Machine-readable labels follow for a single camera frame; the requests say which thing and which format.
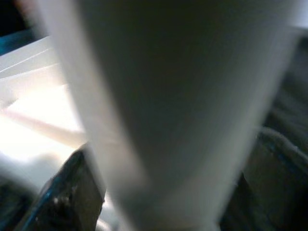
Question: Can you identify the white plastic table top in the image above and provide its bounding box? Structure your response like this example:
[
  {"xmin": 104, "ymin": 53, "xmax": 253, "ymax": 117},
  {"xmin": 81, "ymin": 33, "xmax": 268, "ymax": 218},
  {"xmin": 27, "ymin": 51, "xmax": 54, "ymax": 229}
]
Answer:
[{"xmin": 0, "ymin": 36, "xmax": 121, "ymax": 231}]

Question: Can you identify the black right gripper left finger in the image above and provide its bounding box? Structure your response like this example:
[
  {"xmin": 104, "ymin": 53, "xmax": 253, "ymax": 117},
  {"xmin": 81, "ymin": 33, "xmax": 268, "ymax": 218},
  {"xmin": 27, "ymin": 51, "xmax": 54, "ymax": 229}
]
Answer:
[{"xmin": 19, "ymin": 143, "xmax": 106, "ymax": 231}]

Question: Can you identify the black plastic sheet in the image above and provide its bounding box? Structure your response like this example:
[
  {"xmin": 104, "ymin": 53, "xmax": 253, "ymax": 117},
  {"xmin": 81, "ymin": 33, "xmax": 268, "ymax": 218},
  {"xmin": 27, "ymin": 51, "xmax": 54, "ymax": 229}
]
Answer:
[{"xmin": 261, "ymin": 36, "xmax": 308, "ymax": 147}]

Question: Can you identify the white plastic table leg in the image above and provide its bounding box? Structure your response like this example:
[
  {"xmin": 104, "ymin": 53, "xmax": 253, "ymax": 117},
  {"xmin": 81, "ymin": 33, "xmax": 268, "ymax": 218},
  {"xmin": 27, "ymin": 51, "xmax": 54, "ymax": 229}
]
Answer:
[{"xmin": 36, "ymin": 0, "xmax": 308, "ymax": 231}]

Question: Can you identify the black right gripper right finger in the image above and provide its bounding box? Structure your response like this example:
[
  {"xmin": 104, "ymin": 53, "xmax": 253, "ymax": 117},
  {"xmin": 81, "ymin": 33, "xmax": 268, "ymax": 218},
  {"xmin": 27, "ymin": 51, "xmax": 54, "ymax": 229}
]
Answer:
[{"xmin": 216, "ymin": 127, "xmax": 308, "ymax": 231}]

